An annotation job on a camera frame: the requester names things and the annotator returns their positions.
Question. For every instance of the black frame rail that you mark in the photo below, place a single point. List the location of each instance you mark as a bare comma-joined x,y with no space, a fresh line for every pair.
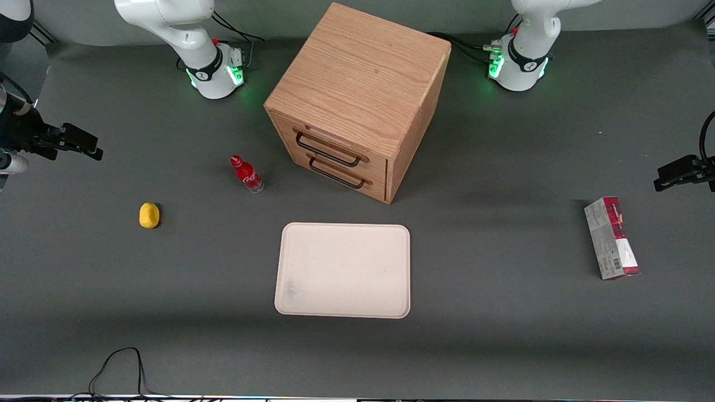
43,34
707,21

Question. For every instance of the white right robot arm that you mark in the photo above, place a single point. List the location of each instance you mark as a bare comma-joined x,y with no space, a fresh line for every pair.
212,78

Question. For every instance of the yellow lemon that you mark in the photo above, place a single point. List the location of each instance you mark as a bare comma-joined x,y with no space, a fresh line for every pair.
149,216

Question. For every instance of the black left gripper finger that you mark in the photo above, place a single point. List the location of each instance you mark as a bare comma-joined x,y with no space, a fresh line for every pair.
677,167
667,185

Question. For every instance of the dark grey table mat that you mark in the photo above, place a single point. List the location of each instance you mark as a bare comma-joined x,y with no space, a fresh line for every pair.
503,346

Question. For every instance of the red coke bottle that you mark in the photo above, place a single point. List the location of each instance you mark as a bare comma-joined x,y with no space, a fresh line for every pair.
247,176

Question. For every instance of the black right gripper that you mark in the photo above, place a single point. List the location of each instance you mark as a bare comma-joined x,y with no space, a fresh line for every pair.
21,133

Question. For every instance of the cream plastic tray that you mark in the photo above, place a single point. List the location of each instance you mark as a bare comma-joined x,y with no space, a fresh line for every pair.
343,271

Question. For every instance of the grey and red carton box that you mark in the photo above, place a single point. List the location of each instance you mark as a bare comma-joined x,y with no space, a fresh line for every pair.
611,240

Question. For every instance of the wooden two-drawer cabinet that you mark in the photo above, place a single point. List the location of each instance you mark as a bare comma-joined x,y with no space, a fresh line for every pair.
357,78

